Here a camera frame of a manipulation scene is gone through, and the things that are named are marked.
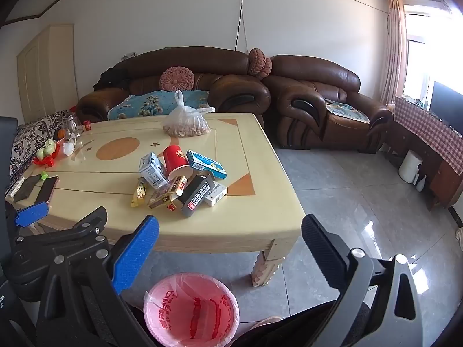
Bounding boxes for green white teapot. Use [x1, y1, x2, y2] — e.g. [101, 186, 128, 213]
[38, 139, 58, 160]

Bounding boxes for cream wardrobe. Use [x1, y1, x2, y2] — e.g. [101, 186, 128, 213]
[17, 24, 78, 123]

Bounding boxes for brown leather sofa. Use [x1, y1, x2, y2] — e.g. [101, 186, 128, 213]
[75, 48, 271, 131]

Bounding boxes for person's leg in dark pants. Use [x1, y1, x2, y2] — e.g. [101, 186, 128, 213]
[231, 298, 371, 347]

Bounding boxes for window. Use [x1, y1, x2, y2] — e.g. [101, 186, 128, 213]
[403, 3, 458, 111]

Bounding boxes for blue floral sofa cover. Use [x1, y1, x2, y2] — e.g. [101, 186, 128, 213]
[107, 90, 210, 121]

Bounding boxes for red tray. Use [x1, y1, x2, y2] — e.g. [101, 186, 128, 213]
[33, 148, 59, 167]

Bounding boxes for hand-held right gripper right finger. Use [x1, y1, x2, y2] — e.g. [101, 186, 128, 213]
[302, 214, 424, 347]

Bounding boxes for dark clothing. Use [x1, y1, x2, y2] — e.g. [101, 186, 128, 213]
[93, 67, 129, 91]

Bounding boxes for black television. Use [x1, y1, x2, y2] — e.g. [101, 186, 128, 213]
[429, 80, 463, 134]

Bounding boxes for white blue medicine box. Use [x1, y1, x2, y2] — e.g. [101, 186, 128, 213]
[204, 184, 228, 207]

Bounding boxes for plastic bag of peanuts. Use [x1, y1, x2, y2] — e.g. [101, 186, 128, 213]
[162, 90, 216, 139]

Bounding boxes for glass pitcher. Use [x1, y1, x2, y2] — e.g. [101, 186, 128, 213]
[61, 113, 83, 141]

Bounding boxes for white remote control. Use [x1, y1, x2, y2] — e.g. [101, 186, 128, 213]
[4, 177, 25, 199]

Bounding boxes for black wallet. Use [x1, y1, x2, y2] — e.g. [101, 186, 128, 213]
[12, 174, 42, 201]

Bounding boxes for teal medicine box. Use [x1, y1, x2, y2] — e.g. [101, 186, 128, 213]
[186, 149, 229, 180]

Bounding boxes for white tissue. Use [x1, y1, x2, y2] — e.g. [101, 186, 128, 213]
[62, 134, 78, 157]

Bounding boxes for pink round cushion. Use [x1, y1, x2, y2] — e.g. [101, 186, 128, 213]
[258, 57, 273, 79]
[248, 48, 267, 76]
[160, 66, 195, 92]

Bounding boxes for yellow snack wrapper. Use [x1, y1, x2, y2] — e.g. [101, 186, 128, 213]
[131, 178, 147, 208]

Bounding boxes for blue white drink carton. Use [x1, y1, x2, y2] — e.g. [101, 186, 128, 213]
[139, 152, 169, 190]

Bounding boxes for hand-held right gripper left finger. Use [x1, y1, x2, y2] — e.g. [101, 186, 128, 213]
[36, 215, 160, 347]

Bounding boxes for trash bin with pink liner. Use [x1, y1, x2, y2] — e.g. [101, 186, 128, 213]
[143, 273, 240, 347]

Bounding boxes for brown leather armchair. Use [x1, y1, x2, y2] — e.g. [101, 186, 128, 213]
[263, 55, 394, 154]

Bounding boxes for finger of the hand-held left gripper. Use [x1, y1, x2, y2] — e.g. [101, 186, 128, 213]
[9, 207, 109, 279]
[14, 202, 50, 226]

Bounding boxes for wooden television cabinet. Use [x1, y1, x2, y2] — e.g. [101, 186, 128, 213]
[383, 116, 463, 212]

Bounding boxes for blue armchair seat cover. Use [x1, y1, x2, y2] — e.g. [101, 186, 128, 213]
[324, 97, 371, 124]

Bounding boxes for pink curtain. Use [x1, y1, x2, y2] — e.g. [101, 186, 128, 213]
[378, 0, 407, 104]

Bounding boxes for pink smartphone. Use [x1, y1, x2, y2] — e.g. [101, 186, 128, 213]
[34, 175, 59, 203]

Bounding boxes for person's pink slipper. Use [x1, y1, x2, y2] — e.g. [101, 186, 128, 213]
[249, 315, 283, 331]

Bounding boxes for white round appliance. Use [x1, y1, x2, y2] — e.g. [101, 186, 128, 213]
[398, 150, 423, 184]

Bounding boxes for beige coffee table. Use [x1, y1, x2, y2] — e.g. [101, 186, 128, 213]
[12, 113, 302, 288]

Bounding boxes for dark grey cigarette box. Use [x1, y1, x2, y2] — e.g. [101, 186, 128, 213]
[179, 174, 216, 217]

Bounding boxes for black wall cable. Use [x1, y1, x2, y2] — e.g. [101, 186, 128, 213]
[231, 0, 261, 55]

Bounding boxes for red paper cup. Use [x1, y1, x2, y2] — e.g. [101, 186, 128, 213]
[163, 145, 194, 181]

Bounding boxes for floral patterned couch cover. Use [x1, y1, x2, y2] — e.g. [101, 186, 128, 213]
[9, 110, 78, 185]

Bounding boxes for red checked cloth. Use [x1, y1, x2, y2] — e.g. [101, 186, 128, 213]
[392, 96, 463, 176]

